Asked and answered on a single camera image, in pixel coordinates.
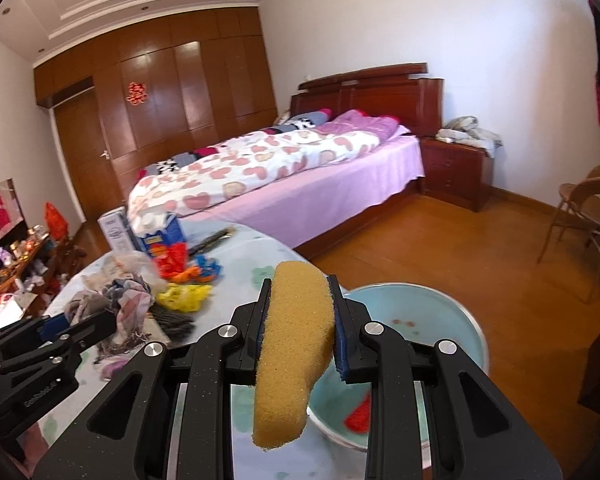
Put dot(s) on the cluttered wooden dresser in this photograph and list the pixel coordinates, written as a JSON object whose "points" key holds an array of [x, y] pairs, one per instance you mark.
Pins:
{"points": [[35, 270]]}

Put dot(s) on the white translucent plastic bag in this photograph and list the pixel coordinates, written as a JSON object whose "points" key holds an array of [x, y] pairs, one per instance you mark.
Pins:
{"points": [[127, 266]]}

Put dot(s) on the framed wall picture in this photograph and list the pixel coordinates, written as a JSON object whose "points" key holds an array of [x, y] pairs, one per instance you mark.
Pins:
{"points": [[0, 220]]}

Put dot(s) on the red wooden nightstand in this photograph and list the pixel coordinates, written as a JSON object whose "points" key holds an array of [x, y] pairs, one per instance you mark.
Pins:
{"points": [[452, 170]]}

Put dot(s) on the patchwork blanket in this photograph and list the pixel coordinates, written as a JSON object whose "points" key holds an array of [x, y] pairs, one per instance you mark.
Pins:
{"points": [[200, 155]]}

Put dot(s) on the yellow-brown sponge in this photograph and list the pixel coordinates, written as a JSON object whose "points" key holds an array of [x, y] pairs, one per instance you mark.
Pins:
{"points": [[292, 340]]}

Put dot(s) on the red paper decoration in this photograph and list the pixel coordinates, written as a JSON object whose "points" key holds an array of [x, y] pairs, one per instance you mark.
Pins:
{"points": [[136, 93]]}

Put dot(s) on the grey patterned scarf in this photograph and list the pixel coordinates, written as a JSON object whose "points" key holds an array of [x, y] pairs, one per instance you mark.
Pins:
{"points": [[120, 305]]}

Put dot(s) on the black knitted mesh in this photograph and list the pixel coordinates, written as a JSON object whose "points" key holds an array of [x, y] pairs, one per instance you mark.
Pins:
{"points": [[172, 325]]}

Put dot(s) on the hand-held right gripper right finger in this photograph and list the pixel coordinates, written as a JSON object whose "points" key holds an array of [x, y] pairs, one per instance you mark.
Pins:
{"points": [[341, 360]]}

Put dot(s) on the brown wooden door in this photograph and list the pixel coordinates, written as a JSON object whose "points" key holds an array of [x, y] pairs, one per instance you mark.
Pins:
{"points": [[82, 160]]}

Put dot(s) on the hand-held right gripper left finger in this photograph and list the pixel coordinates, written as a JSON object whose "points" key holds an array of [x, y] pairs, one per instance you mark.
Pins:
{"points": [[247, 318]]}

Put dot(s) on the light blue basin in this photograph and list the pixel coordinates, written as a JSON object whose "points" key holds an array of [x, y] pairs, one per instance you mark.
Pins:
{"points": [[430, 330]]}

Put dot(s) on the purple quilt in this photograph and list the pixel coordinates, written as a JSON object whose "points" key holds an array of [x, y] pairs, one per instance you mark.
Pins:
{"points": [[367, 122]]}

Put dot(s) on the wicker chair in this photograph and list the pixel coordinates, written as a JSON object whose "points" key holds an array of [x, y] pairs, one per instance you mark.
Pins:
{"points": [[590, 210]]}

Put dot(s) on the brown wooden wardrobe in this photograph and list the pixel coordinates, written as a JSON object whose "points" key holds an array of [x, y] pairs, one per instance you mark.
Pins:
{"points": [[180, 85]]}

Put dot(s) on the pale crumpled cloth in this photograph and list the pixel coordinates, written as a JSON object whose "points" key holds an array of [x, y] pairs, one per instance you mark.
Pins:
{"points": [[467, 130]]}

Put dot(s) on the red orange snack bag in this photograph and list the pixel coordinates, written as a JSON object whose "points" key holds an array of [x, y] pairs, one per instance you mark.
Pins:
{"points": [[172, 260]]}

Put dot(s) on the heart print quilt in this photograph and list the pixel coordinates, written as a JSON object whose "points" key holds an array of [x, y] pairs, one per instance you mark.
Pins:
{"points": [[260, 165]]}

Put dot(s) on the blue cardboard box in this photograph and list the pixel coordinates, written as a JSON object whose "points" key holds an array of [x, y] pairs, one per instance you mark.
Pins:
{"points": [[162, 242]]}

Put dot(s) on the white cardboard box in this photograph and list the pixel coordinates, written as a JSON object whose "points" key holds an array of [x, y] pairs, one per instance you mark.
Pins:
{"points": [[116, 230]]}

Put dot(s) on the blue crumpled wrapper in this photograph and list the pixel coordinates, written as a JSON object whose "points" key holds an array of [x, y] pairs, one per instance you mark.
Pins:
{"points": [[207, 266]]}

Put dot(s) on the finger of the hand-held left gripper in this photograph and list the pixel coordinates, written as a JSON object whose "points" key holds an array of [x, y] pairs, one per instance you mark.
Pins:
{"points": [[54, 326], [92, 327]]}

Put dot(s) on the purple bed sheet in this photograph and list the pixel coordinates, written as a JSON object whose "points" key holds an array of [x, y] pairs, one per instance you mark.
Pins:
{"points": [[340, 180]]}

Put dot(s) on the yellow plastic bag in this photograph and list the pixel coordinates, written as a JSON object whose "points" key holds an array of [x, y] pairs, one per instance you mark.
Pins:
{"points": [[185, 297]]}

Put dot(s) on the red wooden bed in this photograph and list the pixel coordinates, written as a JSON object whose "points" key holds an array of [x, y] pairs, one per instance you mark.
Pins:
{"points": [[375, 95]]}

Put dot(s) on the red plastic bag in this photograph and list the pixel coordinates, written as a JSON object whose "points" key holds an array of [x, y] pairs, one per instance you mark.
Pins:
{"points": [[359, 415]]}

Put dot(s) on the black comb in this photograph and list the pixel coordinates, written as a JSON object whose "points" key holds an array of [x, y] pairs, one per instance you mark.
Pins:
{"points": [[211, 241]]}

